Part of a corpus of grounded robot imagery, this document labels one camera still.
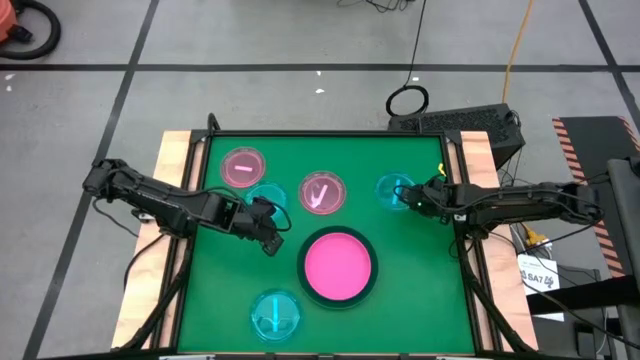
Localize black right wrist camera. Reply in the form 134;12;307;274
424;175;451;194

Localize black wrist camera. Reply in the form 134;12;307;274
249;196;275;219
424;175;451;194

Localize black ramp with hazard stripes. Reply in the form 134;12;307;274
552;115;640;279

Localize black cable bundle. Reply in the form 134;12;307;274
337;0;416;14

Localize yellow cable connector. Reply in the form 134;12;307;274
522;227;551;249

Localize black coiled floor cable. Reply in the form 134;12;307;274
385;0;431;118

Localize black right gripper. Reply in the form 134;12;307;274
397;177;459;224

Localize white printed label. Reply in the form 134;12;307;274
517;253;562;296

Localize cyan translucent small plate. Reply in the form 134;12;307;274
244;181;290;221
249;289;303;344
374;172;419;212

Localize solid pink plastic plate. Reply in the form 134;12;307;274
303;231;373;302

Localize black vacuum hose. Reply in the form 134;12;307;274
0;0;62;61

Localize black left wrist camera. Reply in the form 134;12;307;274
249;196;275;219

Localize black perforated computer case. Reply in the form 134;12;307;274
387;102;527;171

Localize green table mat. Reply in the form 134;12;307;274
177;134;476;355

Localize black flat bar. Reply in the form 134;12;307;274
525;287;640;317

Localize pink translucent small plate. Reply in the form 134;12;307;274
298;170;348;217
220;146;267;190

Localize light wooden board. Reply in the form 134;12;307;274
447;130;540;351
110;130;206;351

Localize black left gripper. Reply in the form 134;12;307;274
222;194;285;258

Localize yellow floor cable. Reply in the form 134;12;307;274
502;0;535;104

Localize black table frame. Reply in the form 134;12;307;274
112;112;539;360

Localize orange vacuum cleaner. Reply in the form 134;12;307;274
0;0;19;44

